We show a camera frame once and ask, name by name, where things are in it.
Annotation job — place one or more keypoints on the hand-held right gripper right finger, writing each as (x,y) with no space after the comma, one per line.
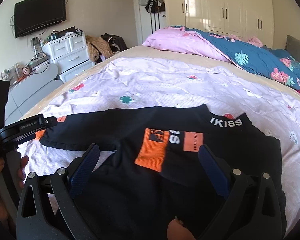
(212,170)

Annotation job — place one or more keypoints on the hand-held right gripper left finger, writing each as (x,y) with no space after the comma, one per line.
(86,166)

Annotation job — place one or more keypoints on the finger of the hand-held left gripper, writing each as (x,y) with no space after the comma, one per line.
(50,123)

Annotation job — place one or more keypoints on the black t-shirt with orange print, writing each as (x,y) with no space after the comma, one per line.
(130,135)

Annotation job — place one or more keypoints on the grey low cabinet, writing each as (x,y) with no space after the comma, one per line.
(30,92)

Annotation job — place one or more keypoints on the stack of books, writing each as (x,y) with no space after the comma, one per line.
(41,63)

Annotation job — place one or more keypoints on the white drawer cabinet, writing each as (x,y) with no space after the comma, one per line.
(70,57)

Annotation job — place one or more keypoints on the clear blender jar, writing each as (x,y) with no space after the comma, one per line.
(36,45)

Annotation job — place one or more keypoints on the brown fluffy cloth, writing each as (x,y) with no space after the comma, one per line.
(96,47)

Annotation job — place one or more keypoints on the black box on cabinet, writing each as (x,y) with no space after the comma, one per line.
(65,32)

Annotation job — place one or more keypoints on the lilac printed bedsheet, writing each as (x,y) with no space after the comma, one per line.
(165,85)

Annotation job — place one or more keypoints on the black duffel bag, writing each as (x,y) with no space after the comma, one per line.
(116,42)

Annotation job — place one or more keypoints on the beige bed mattress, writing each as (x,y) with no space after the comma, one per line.
(130,52)

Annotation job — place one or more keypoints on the blue floral quilt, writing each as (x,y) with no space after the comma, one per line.
(255,57)

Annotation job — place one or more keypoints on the pink pillow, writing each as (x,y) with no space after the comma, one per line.
(175,41)

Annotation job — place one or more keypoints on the white room door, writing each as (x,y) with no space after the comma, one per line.
(146,27)

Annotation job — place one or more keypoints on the black hanging bag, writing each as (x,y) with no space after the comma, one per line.
(150,5)
(161,3)

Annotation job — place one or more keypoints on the cream wardrobe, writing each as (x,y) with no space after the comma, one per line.
(215,5)

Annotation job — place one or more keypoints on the black wall television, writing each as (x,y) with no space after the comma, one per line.
(40,15)

